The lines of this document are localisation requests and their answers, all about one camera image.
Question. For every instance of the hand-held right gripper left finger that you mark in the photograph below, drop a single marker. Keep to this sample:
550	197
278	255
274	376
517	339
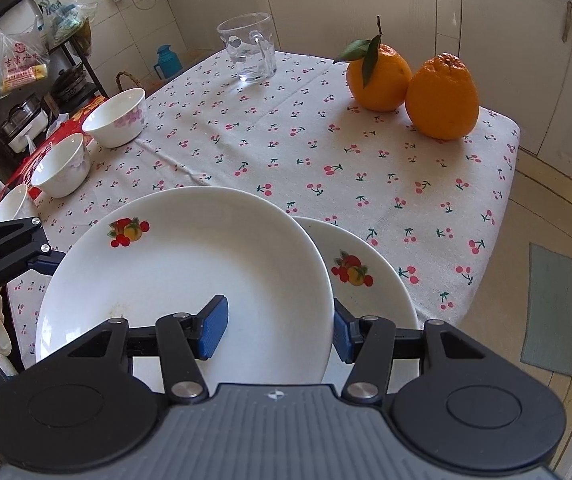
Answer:
212	330

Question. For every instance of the wicker basket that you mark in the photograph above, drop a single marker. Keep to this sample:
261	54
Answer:
126	73

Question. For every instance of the red printed carton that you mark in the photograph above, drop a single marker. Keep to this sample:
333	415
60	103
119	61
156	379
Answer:
36	160

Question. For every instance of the blue thermos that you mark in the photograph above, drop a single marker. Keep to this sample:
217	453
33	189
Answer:
168	62

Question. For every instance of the white printed plastic bag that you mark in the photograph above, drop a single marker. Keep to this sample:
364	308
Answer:
18	60

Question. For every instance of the orange with leaf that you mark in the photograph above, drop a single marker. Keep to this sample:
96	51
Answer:
380	80

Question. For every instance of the white fruit print plate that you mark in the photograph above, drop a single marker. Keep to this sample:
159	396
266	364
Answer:
375	290
191	270

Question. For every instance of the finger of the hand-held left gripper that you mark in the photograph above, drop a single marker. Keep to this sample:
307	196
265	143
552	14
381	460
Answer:
43	261

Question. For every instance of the cherry print tablecloth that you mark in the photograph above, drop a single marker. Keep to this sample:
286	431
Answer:
316	160

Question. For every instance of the grey floor mat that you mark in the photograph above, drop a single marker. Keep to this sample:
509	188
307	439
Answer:
550	310

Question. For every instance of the clear glass mug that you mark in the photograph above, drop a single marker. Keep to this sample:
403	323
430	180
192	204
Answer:
248	50

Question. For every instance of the clear plastic bag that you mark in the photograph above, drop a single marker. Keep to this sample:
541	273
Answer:
63	10

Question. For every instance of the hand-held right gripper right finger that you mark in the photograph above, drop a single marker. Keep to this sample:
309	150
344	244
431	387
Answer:
344	335

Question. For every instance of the white floral bowl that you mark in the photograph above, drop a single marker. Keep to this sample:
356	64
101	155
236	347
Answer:
116	115
11	205
58	165

